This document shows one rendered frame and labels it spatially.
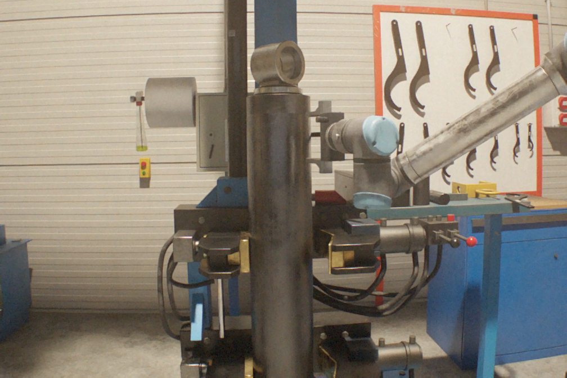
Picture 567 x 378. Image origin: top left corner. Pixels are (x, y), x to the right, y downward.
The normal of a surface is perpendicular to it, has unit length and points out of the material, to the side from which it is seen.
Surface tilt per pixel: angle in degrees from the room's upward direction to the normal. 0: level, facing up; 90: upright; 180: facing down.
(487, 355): 90
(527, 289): 90
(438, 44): 90
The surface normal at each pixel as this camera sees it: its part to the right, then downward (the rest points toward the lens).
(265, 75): -0.57, 0.54
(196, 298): 0.06, -0.62
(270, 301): -0.33, 0.03
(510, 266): 0.09, 0.02
